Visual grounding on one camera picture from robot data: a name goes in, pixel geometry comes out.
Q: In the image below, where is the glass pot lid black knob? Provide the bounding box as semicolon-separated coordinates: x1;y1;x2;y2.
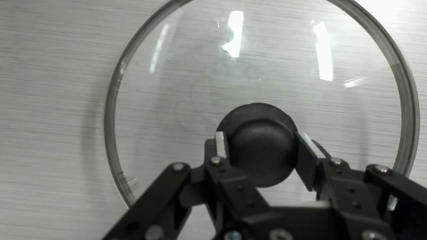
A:
103;0;422;210

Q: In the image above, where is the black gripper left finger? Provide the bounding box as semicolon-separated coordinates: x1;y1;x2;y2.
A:
103;132;270;240

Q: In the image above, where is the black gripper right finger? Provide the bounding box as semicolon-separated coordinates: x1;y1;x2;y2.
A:
297;134;427;240

